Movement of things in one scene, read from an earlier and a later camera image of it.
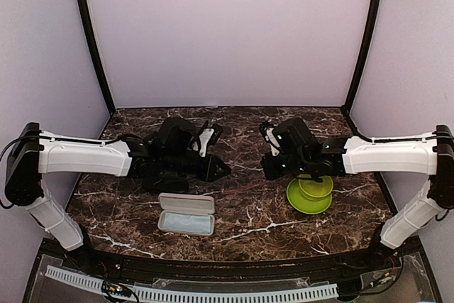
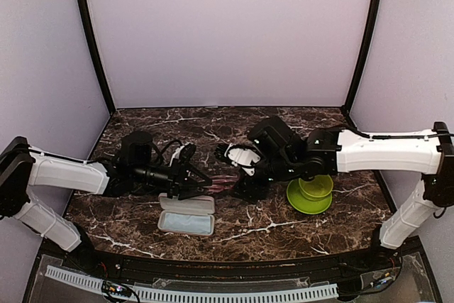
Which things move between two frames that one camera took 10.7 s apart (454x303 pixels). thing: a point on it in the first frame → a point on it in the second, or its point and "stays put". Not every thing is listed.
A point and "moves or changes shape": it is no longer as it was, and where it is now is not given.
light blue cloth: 186,223 stays put
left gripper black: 208,173 → 178,181
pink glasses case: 186,213 stays put
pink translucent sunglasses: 245,188 moves or changes shape
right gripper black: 271,172 → 248,190
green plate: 303,205 stays put
